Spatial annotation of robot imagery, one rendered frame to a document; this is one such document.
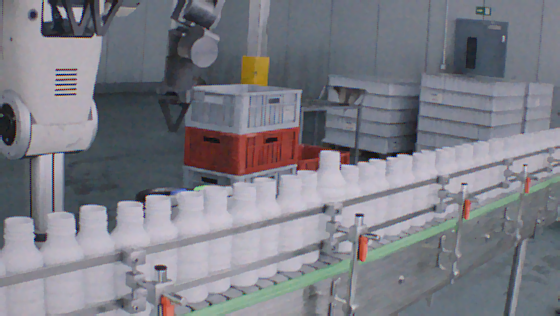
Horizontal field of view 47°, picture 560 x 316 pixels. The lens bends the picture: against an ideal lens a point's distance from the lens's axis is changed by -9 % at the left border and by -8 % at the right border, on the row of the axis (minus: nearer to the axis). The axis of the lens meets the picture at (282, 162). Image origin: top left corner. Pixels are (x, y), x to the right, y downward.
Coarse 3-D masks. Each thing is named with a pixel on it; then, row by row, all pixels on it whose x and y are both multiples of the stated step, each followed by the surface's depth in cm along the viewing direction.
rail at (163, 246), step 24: (480, 168) 177; (384, 192) 137; (480, 192) 180; (288, 216) 114; (408, 216) 148; (192, 240) 97; (72, 264) 81; (96, 264) 84; (264, 264) 111; (72, 312) 82; (96, 312) 85
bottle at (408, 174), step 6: (402, 156) 152; (408, 156) 152; (408, 162) 149; (408, 168) 149; (408, 174) 149; (408, 180) 148; (414, 180) 150; (408, 192) 149; (408, 198) 149; (408, 204) 150; (408, 210) 150; (402, 222) 150; (408, 222) 151; (402, 228) 150
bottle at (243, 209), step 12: (240, 192) 108; (252, 192) 108; (240, 204) 108; (252, 204) 109; (240, 216) 107; (252, 216) 108; (240, 240) 108; (252, 240) 109; (240, 252) 108; (252, 252) 109; (240, 264) 109; (240, 276) 109; (252, 276) 110
